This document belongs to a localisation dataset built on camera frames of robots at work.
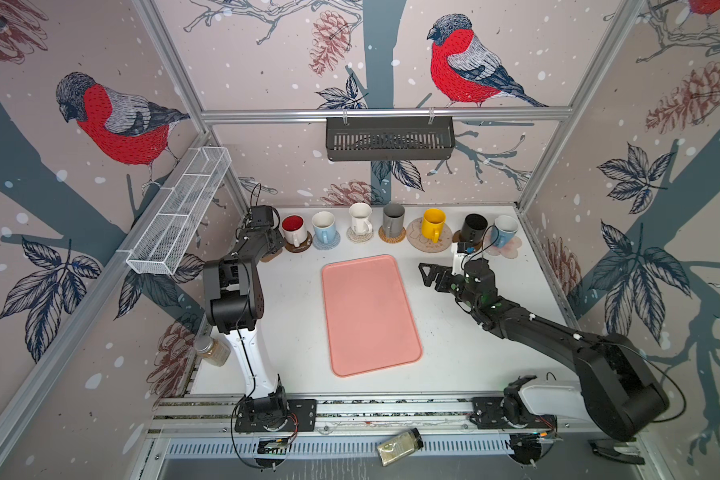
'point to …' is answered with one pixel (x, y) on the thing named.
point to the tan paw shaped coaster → (269, 257)
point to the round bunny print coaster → (414, 234)
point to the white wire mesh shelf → (177, 209)
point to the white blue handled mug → (504, 230)
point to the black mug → (473, 228)
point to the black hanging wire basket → (390, 138)
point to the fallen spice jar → (397, 447)
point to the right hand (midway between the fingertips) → (426, 271)
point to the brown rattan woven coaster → (388, 239)
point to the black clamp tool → (619, 450)
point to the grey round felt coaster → (327, 246)
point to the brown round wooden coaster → (457, 237)
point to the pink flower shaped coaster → (510, 251)
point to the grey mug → (393, 220)
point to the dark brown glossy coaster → (301, 248)
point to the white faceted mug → (360, 213)
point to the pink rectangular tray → (369, 318)
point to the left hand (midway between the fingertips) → (269, 241)
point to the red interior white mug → (294, 229)
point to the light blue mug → (324, 223)
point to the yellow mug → (433, 224)
